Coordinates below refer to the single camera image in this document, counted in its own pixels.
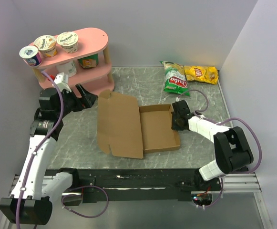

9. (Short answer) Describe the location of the white Chobani yogurt cup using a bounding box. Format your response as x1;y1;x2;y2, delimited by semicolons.
56;31;79;53

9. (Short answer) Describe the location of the green snack cup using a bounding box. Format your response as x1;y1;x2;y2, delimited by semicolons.
78;54;99;69

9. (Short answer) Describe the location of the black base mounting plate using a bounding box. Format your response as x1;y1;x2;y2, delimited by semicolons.
78;168;222;203

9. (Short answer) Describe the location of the brown cardboard box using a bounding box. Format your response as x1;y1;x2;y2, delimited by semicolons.
97;90;181;159

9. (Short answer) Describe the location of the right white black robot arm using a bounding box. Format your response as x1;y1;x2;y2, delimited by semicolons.
172;100;254;190

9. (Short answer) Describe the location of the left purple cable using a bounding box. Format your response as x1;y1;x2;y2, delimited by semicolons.
15;70;109;229

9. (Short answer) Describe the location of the pink three-tier shelf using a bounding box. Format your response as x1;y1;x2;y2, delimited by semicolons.
31;28;115;96

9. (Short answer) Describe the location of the white plastic cup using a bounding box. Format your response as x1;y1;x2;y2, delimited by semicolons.
56;61;77;77

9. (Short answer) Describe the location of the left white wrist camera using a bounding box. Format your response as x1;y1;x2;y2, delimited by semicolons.
50;72;72;93

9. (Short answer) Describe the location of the orange Chobani yogurt cup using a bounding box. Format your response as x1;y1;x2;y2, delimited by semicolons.
33;35;58;57

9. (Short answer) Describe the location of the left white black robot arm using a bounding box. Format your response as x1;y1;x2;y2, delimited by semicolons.
0;84;98;225

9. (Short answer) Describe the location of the yellow Lays chips bag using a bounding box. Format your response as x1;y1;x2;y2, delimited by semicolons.
184;65;219;85

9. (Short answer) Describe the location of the blue white yogurt cup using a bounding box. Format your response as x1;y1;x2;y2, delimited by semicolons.
19;45;41;67

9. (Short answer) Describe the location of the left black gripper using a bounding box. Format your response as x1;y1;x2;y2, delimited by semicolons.
56;83;98;118

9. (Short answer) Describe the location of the green Chuba chips bag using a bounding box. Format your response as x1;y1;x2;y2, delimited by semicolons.
160;61;190;96

